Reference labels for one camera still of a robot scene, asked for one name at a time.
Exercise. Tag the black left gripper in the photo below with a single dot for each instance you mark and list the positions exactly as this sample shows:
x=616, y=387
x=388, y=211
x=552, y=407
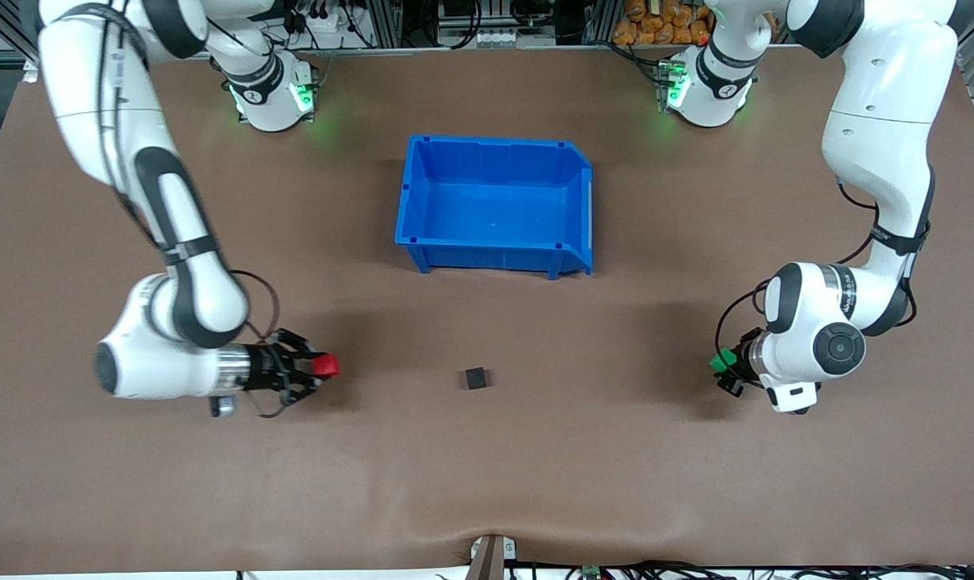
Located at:
x=746, y=360

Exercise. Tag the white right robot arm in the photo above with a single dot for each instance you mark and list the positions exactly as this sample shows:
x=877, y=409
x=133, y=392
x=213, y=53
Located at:
x=92, y=80

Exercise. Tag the brown table mat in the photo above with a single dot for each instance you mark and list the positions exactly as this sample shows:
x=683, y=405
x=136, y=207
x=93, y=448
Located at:
x=454, y=467

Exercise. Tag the white power strip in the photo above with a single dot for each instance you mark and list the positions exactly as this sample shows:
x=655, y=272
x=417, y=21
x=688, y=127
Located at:
x=325, y=36

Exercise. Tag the black electronics box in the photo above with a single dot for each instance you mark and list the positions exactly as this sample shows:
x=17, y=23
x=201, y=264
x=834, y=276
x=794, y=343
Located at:
x=454, y=12

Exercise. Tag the blue plastic storage bin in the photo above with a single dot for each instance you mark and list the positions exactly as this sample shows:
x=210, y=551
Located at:
x=495, y=209

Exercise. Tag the black cube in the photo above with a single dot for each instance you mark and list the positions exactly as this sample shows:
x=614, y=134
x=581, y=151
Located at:
x=475, y=379

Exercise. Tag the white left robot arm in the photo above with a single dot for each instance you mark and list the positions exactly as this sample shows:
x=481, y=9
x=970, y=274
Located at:
x=881, y=105

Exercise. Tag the green cube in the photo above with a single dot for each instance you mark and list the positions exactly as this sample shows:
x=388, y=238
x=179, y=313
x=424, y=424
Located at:
x=722, y=361

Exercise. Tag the aluminium profile post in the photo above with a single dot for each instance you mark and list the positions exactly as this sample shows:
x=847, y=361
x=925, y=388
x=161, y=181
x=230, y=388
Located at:
x=386, y=24
x=599, y=20

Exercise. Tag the metal table clamp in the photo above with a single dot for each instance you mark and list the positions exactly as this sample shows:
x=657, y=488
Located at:
x=486, y=560

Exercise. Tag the small green connector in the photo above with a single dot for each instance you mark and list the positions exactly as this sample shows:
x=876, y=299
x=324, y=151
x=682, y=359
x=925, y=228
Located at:
x=590, y=572

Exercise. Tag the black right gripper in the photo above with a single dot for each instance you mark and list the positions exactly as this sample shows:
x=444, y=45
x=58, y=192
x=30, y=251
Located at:
x=267, y=372

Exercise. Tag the orange snack bag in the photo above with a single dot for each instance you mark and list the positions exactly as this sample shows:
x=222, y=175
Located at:
x=664, y=24

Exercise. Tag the aluminium table edge rail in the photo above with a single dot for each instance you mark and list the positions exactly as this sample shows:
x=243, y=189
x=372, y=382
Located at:
x=454, y=51

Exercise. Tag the red cube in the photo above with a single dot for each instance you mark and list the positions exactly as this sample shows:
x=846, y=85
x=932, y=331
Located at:
x=326, y=366

